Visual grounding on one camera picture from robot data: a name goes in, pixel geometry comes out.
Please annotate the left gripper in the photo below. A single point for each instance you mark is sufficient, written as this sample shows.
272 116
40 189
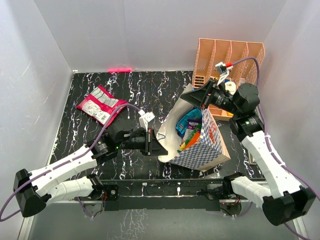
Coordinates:
157 149

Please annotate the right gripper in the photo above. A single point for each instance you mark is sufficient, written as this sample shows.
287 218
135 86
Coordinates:
198 97

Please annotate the orange candy pack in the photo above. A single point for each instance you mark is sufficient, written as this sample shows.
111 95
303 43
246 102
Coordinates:
192 139

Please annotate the blue checkered paper bag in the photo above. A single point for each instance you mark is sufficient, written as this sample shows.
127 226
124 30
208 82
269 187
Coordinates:
209 149

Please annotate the pink snack bag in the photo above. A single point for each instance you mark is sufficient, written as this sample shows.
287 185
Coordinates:
100 104

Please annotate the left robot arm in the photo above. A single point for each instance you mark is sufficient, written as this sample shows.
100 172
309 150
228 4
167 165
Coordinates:
37 189

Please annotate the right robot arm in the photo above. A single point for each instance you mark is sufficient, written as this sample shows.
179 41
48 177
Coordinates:
285 198

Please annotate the blue snack bag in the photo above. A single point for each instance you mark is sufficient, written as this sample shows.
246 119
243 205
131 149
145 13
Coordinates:
194 115

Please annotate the purple candy pack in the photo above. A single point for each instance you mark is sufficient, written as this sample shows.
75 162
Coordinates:
191 125

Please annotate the green candy pack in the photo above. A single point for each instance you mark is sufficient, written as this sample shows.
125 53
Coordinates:
198 128

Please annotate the white tube with label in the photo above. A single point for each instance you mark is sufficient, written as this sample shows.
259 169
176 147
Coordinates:
231 87

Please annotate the beige stapler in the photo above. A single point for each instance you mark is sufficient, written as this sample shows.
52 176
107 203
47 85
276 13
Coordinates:
251 159

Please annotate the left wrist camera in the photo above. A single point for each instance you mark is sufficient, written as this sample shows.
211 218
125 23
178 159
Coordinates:
145 118

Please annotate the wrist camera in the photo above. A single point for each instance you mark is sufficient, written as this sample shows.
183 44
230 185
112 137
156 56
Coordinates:
223 70
145 118

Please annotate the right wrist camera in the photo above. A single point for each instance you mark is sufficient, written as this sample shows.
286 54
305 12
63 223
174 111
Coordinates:
223 70

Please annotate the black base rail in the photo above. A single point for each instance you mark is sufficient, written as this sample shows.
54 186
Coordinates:
168 194

